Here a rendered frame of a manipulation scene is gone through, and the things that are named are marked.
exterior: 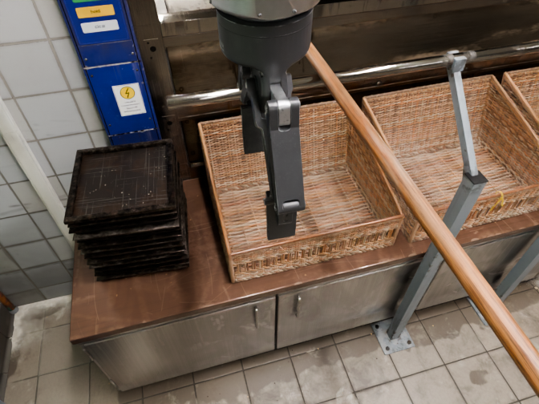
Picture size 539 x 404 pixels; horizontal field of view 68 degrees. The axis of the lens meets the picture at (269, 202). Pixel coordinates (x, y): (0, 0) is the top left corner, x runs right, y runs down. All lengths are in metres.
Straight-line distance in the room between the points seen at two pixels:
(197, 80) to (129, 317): 0.74
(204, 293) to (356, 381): 0.80
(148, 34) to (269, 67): 0.95
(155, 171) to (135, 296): 0.38
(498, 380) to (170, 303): 1.34
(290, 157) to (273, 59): 0.08
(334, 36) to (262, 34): 1.11
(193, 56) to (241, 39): 1.00
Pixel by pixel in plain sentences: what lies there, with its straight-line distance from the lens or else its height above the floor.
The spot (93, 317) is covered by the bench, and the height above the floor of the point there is 0.58.
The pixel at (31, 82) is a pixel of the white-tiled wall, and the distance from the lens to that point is 1.35.
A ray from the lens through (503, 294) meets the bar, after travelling 1.98.
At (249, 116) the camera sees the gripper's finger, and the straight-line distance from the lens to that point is 0.48.
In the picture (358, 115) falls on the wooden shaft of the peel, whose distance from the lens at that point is 0.82.
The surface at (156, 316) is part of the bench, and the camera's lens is 1.26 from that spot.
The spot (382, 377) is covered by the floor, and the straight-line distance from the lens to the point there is 1.82.
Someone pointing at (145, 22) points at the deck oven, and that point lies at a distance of 1.25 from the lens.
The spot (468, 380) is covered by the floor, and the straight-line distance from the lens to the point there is 1.93.
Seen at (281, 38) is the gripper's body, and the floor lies 1.53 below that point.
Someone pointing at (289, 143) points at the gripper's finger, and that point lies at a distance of 0.33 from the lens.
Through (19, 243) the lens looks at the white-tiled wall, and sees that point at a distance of 1.83.
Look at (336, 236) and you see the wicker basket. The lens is 1.24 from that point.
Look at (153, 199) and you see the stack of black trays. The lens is 1.13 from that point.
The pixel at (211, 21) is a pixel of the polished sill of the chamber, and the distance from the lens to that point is 1.26.
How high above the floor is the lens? 1.67
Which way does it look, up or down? 48 degrees down
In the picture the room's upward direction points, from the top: straight up
